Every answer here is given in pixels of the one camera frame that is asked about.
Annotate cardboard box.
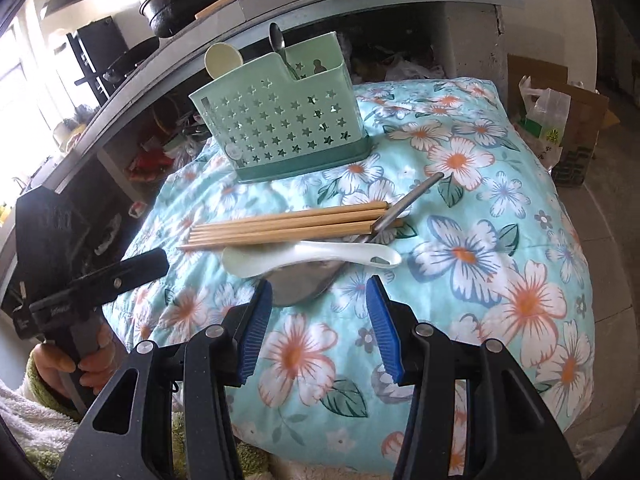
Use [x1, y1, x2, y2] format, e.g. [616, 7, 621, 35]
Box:
[507, 54, 621, 188]

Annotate crumpled plastic bags under counter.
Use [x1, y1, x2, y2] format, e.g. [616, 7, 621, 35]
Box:
[350, 35, 446, 82]

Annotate black cooking pot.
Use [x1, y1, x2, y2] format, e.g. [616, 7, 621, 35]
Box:
[140, 0, 228, 38]

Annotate green star-holed utensil holder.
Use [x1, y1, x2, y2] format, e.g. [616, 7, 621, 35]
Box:
[189, 31, 373, 184]

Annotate cream plastic spoon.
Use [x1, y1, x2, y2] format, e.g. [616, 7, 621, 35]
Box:
[205, 42, 245, 81]

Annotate black wok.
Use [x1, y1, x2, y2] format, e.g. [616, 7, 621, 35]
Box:
[102, 36, 161, 84]

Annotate person's left hand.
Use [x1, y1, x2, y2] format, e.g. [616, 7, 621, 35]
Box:
[36, 331, 117, 397]

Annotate small metal spoon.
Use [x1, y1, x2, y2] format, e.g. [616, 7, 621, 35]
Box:
[269, 22, 302, 81]

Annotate large metal spoon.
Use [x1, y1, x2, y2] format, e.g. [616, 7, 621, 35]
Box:
[262, 172, 445, 307]

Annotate bright window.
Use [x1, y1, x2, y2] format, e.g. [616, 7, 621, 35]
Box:
[0, 15, 66, 181]

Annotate plastic bag with green box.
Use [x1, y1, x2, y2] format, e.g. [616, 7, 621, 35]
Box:
[517, 76, 572, 171]

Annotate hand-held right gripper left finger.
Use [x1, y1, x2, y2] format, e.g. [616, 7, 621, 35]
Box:
[54, 279, 275, 480]

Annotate black upright appliance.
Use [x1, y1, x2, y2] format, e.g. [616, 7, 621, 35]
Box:
[67, 16, 126, 98]

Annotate green white fleece clothing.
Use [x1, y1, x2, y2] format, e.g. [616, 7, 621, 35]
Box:
[0, 347, 273, 480]

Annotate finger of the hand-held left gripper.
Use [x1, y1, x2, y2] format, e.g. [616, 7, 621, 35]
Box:
[114, 249, 170, 292]

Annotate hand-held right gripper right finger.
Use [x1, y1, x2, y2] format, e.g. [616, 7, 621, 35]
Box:
[365, 276, 583, 480]

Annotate white ceramic spoon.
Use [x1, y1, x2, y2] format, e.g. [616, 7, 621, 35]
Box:
[221, 240, 402, 278]

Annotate red snack packets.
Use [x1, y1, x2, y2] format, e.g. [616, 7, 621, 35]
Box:
[127, 152, 173, 182]

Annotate bunch of wooden chopsticks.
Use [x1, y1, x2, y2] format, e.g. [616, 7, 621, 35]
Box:
[177, 201, 393, 252]

